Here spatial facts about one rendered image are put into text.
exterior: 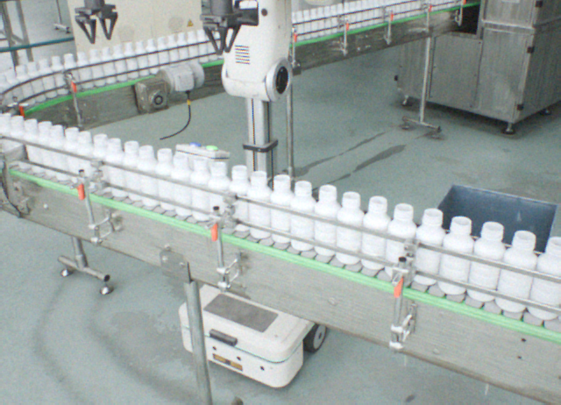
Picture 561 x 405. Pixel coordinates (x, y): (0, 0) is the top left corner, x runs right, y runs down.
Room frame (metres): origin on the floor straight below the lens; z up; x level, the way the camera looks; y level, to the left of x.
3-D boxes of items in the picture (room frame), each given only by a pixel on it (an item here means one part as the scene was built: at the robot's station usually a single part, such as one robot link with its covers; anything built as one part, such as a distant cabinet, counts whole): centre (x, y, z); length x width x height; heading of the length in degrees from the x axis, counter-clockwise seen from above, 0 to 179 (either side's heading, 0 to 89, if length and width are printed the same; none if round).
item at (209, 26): (1.39, 0.13, 1.45); 0.07 x 0.07 x 0.09; 59
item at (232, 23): (1.40, 0.13, 1.45); 0.07 x 0.07 x 0.09; 59
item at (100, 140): (1.46, 0.50, 1.08); 0.06 x 0.06 x 0.17
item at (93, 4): (1.63, 0.51, 1.51); 0.10 x 0.07 x 0.07; 150
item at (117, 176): (1.42, 0.45, 1.08); 0.06 x 0.06 x 0.17
